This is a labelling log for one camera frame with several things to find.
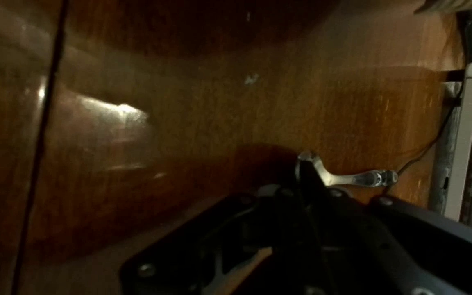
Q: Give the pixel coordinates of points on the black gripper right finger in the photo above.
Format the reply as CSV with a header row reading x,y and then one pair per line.
x,y
400,251

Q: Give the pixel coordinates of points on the silver metal spoon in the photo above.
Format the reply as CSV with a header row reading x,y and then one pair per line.
x,y
356,179

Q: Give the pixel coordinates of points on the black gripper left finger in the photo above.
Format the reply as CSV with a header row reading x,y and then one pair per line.
x,y
236,246

